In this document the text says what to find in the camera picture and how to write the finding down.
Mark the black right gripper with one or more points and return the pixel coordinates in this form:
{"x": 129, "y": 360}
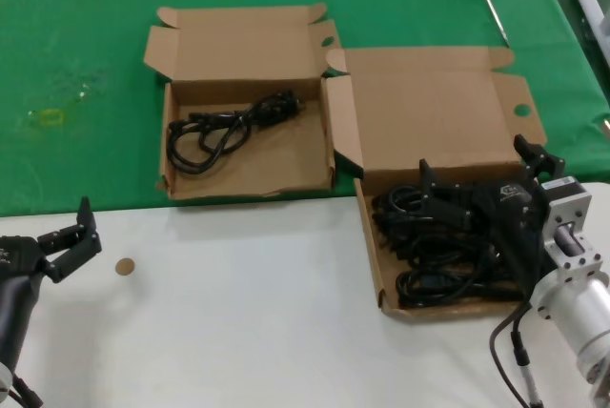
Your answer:
{"x": 517, "y": 222}

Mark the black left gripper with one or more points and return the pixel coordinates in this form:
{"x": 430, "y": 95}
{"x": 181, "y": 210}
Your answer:
{"x": 16, "y": 258}

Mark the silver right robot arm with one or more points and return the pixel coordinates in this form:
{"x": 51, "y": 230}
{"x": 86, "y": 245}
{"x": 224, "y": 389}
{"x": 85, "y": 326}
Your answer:
{"x": 581, "y": 303}

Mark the open cardboard mailer box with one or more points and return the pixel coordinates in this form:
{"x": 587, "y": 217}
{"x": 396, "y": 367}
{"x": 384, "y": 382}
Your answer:
{"x": 429, "y": 108}

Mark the cardboard box with torn rim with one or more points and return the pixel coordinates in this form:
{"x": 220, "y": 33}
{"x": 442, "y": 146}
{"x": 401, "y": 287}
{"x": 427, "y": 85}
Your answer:
{"x": 267, "y": 172}

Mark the round brown cardboard disc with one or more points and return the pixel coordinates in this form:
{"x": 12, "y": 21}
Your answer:
{"x": 125, "y": 266}

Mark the yellow tape square mark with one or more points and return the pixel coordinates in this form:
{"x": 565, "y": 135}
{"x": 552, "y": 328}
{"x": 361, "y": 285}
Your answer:
{"x": 43, "y": 118}

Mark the green tablecloth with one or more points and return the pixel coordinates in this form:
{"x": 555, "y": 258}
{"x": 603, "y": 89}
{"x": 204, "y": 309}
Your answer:
{"x": 95, "y": 22}

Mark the white metal frame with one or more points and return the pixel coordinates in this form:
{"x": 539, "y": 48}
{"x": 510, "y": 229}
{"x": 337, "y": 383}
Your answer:
{"x": 591, "y": 7}

